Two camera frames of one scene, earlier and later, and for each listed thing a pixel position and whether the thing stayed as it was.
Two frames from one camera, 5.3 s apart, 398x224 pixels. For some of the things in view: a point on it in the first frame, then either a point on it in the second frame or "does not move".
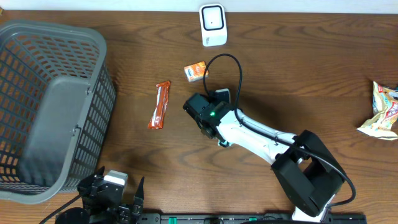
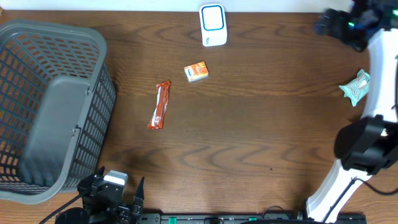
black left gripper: (122, 213) does not move
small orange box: (195, 72) does not move
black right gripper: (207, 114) → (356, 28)
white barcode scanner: (212, 20) does not move
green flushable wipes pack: (224, 144) → (357, 89)
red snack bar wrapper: (157, 120) does not move
